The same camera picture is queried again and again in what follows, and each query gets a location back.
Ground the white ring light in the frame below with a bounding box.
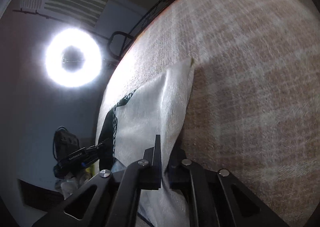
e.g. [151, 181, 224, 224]
[45, 28, 102, 88]

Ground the beige checked blanket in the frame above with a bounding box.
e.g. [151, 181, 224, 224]
[95, 0, 320, 227]

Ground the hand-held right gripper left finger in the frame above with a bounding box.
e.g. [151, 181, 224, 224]
[32, 135, 162, 227]

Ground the black metal clothes rack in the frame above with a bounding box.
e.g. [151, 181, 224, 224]
[12, 0, 225, 67]

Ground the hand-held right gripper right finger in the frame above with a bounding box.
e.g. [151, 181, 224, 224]
[166, 147, 290, 227]

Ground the white crumpled cloth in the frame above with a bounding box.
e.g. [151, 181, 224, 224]
[61, 164, 94, 200]

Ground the dark boxy object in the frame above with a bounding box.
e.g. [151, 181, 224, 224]
[53, 127, 79, 162]

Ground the black metal tube frame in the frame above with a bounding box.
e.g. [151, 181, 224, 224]
[107, 31, 130, 60]

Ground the green and white printed t-shirt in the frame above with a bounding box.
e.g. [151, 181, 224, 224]
[96, 57, 195, 227]

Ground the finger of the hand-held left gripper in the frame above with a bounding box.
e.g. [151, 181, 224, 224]
[87, 138, 111, 157]

